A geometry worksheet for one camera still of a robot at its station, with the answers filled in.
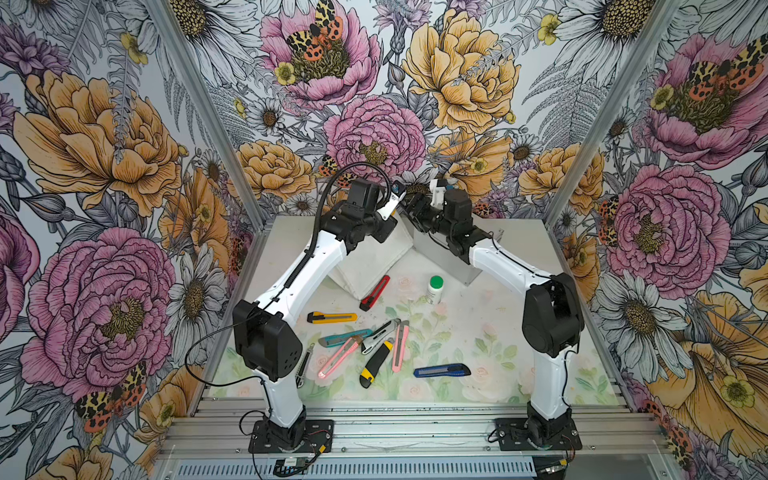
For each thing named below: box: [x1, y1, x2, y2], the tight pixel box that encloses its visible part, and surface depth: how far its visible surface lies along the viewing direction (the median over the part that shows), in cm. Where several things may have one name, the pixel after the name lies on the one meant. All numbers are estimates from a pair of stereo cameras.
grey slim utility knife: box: [295, 342, 315, 389], surface depth 86 cm
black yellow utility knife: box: [359, 340, 394, 389], surface depth 87 cm
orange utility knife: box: [306, 311, 358, 325], surface depth 96 cm
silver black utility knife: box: [361, 318, 401, 355], surface depth 92 cm
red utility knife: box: [360, 275, 390, 312], surface depth 102 cm
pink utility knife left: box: [318, 335, 362, 379], surface depth 89 cm
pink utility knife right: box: [392, 320, 410, 373], surface depth 91 cm
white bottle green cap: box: [428, 275, 445, 305], surface depth 94 cm
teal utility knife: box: [318, 328, 373, 348], surface depth 92 cm
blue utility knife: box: [413, 363, 472, 378], surface depth 87 cm
